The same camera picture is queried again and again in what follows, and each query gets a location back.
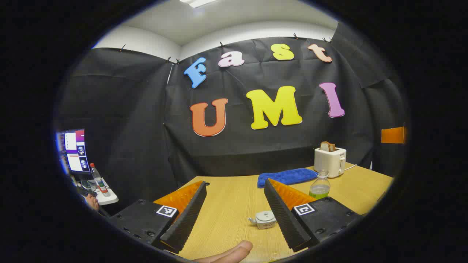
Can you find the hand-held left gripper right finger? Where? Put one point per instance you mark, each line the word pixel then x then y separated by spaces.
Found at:
pixel 285 219

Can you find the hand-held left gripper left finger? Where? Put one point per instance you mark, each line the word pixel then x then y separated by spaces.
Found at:
pixel 182 226

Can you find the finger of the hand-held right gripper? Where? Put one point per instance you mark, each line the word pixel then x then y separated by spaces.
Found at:
pixel 393 135

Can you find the green label water bottle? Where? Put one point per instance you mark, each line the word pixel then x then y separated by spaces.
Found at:
pixel 320 188

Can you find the clear bottle red label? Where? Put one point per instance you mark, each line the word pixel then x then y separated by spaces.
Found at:
pixel 98 180

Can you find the blue towel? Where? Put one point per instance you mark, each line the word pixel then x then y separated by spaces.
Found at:
pixel 287 177

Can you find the bread slice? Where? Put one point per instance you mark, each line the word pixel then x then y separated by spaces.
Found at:
pixel 327 146

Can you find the white toaster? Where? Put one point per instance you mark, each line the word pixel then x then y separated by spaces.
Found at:
pixel 329 160

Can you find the white side table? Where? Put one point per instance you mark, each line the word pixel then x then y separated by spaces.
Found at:
pixel 108 199

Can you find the computer monitor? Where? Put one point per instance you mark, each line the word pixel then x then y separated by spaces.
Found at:
pixel 75 151

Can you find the ceiling light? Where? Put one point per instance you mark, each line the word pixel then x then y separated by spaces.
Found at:
pixel 197 2

